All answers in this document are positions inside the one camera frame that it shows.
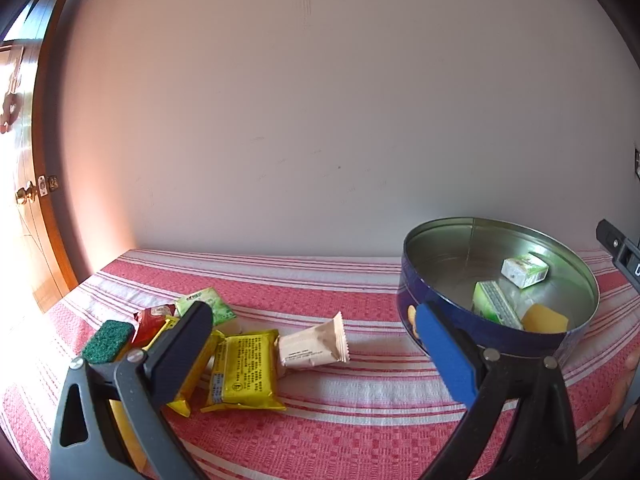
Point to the hanging door ornament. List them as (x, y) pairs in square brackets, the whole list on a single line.
[(10, 110)]

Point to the red snack packet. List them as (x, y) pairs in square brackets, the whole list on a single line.
[(150, 325)]

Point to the person's right hand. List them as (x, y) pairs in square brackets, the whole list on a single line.
[(622, 390)]

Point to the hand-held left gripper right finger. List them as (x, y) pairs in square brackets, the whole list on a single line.
[(445, 355)]

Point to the yellow snack packet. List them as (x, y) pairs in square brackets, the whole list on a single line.
[(245, 375), (200, 375)]

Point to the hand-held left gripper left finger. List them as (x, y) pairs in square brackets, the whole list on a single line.
[(180, 355)]

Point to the white and green tissue pack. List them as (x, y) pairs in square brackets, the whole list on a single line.
[(525, 270)]

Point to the metal door latch plate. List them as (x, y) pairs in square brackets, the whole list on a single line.
[(48, 184)]

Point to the wooden door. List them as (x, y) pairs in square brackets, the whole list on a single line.
[(45, 240)]

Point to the round blue cookie tin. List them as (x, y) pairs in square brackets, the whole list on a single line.
[(520, 342)]

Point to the beige snack packet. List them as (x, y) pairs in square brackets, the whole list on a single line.
[(312, 345)]

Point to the red striped tablecloth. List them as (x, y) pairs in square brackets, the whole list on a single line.
[(350, 410)]

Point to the green and yellow scouring sponge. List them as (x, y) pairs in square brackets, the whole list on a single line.
[(107, 342)]

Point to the green leaf print tissue pack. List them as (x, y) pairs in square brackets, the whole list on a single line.
[(212, 305)]

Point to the brass door knob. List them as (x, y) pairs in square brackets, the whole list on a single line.
[(25, 195)]

